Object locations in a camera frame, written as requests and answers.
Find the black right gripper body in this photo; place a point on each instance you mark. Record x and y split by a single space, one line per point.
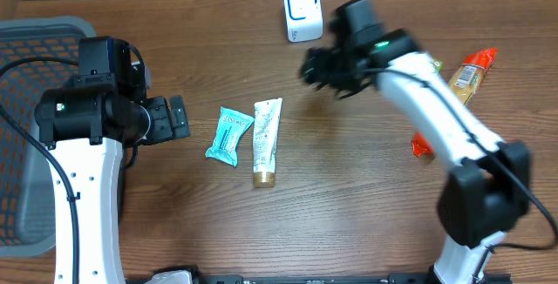
337 72

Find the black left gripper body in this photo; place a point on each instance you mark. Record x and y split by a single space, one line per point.
162 125

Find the teal wet wipes pack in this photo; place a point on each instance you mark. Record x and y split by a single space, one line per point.
231 126

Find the white cream tube gold cap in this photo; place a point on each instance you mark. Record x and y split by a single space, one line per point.
265 134

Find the spaghetti pack with red ends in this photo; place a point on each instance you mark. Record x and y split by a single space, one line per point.
464 84

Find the green tea packet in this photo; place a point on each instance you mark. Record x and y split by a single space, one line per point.
437 65

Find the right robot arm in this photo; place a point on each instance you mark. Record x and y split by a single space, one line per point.
488 180

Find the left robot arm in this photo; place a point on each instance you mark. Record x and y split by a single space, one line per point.
86 129

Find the white barcode scanner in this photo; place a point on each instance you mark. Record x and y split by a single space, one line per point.
304 20

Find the grey plastic basket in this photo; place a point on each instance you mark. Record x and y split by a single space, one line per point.
27 201

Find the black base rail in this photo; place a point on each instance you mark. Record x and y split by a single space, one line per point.
199 277

